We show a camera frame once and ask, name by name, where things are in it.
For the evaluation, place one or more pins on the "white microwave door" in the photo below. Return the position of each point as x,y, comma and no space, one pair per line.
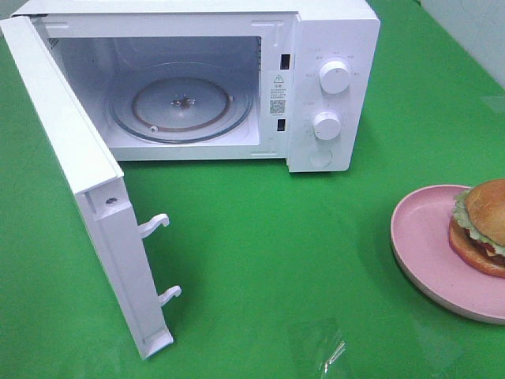
97,184

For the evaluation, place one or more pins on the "pink plate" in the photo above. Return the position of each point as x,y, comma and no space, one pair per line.
420,242

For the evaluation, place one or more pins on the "burger with lettuce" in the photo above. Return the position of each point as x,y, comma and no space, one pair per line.
476,228

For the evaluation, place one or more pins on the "white warning label sticker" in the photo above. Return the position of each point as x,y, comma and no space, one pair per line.
278,84

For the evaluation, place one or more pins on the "glass microwave turntable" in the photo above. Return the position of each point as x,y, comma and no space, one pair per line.
181,103

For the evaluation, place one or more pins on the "white microwave oven body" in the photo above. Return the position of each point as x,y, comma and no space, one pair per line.
93,42

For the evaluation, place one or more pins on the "white upper power knob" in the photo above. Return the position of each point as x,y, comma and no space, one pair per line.
335,76

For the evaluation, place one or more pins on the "clear tape patch on cloth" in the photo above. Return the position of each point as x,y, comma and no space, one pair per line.
318,349

